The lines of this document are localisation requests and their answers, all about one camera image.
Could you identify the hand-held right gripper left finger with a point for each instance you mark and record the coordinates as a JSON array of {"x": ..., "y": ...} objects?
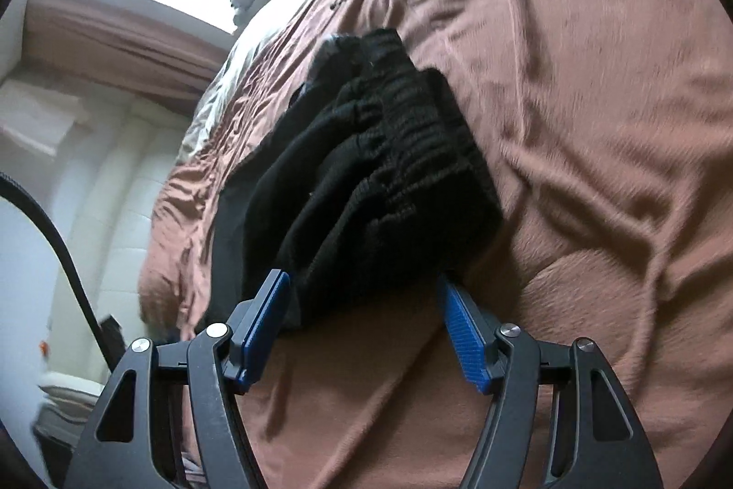
[{"x": 264, "y": 328}]

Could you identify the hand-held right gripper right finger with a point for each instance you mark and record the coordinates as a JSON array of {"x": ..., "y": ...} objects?
[{"x": 465, "y": 334}]

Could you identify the black pants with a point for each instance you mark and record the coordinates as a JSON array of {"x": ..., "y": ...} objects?
[{"x": 366, "y": 168}]

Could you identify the brown blanket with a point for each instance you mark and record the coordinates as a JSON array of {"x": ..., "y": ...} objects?
[{"x": 572, "y": 122}]

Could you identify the white bed sheet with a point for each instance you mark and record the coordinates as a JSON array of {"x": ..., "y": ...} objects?
[{"x": 252, "y": 48}]

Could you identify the brown curtain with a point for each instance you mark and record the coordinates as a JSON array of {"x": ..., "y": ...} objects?
[{"x": 114, "y": 53}]

